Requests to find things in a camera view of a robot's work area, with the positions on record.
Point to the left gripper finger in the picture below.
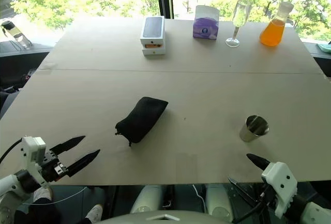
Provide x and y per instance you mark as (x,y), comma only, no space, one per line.
(82,162)
(67,144)

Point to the black windowsill ledge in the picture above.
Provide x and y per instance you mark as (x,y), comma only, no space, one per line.
(38,50)
(316,49)

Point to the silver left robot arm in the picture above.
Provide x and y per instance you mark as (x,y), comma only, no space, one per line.
(7,184)

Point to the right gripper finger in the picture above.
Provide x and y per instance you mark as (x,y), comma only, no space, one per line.
(244,192)
(258,163)

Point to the teal flat object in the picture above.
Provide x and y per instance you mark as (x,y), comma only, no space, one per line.
(325,48)

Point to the black mesh pouch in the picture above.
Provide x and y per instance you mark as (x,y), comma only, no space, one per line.
(142,119)

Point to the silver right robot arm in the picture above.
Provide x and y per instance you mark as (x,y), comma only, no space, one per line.
(318,213)

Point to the clear water bottle black cap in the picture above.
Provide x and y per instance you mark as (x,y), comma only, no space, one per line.
(16,35)

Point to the clear wine glass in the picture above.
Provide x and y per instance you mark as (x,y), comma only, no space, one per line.
(240,14)

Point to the white sneaker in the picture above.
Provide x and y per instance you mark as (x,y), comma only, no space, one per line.
(94,212)
(42,195)

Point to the grey robot torso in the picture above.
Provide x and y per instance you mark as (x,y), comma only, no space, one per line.
(165,218)

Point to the white box with orange print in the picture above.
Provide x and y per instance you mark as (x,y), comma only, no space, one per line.
(153,50)

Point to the purple tissue box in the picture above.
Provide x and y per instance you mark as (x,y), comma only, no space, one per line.
(205,27)

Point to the white robot thigh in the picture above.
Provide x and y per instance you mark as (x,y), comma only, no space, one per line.
(146,199)
(219,200)

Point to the white box with black phone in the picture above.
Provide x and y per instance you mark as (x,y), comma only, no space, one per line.
(153,28)

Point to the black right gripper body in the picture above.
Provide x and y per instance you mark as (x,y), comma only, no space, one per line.
(267,198)

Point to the stainless steel cup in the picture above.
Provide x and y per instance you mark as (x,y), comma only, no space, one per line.
(252,132)

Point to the dark trouser leg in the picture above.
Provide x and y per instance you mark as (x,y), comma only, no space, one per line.
(41,213)

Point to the glass flask with orange liquid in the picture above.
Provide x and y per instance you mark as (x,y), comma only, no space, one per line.
(272,32)

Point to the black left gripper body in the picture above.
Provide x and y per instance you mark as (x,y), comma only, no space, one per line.
(53,167)

